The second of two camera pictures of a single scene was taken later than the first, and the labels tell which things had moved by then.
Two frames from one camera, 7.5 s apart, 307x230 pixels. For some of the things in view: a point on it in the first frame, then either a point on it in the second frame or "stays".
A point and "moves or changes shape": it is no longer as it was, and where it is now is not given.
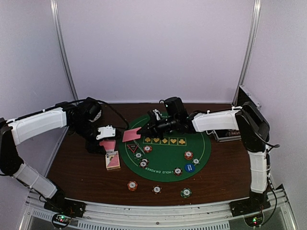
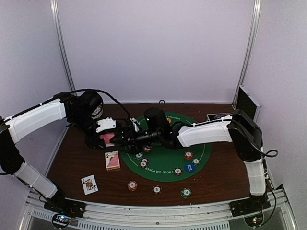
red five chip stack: [132, 185] stays
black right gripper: [150, 129] -> [133, 141]
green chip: [138, 155] stays
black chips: [144, 163] stays
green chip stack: [185, 192] stays
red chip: [188, 155] stays
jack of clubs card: [131, 134] moves or changes shape
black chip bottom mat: [177, 171] stays
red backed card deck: [109, 145] moves or changes shape
